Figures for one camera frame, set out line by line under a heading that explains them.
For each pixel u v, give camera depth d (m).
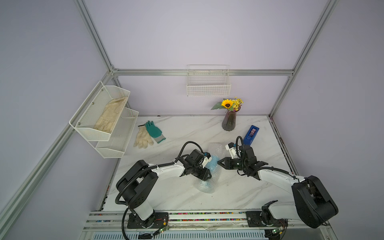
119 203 0.41
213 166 0.85
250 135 1.04
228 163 0.76
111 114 0.80
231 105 0.93
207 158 0.80
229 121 1.05
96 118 0.76
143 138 1.07
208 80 0.95
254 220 0.73
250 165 0.68
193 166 0.73
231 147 0.80
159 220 0.74
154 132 1.11
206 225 0.73
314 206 0.43
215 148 0.91
